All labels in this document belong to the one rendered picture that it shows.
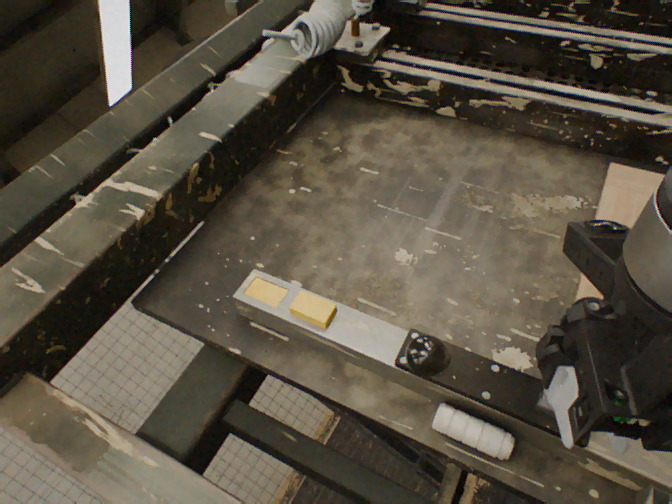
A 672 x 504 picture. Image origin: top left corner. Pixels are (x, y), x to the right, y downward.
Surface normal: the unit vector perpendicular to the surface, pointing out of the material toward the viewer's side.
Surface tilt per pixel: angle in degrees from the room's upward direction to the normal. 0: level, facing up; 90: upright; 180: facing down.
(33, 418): 57
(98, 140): 90
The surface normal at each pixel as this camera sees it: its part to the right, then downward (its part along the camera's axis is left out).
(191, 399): -0.06, -0.65
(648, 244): -1.00, 0.07
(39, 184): 0.43, -0.36
